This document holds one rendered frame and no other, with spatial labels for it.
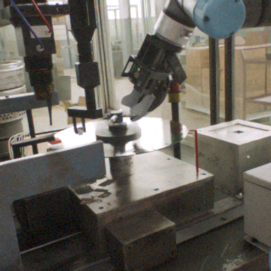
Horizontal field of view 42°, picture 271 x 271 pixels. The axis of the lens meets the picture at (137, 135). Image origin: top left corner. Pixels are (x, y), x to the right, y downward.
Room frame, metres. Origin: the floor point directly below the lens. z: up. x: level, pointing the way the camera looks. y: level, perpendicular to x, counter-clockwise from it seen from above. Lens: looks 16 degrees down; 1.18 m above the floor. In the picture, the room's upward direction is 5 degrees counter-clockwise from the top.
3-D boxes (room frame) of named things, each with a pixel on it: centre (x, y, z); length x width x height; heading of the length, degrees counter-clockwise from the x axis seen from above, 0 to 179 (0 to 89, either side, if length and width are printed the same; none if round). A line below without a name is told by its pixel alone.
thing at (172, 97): (1.08, -0.12, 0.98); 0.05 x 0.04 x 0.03; 29
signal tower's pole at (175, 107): (1.08, -0.12, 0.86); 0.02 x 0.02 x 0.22
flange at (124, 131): (0.83, 0.04, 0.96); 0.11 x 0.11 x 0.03
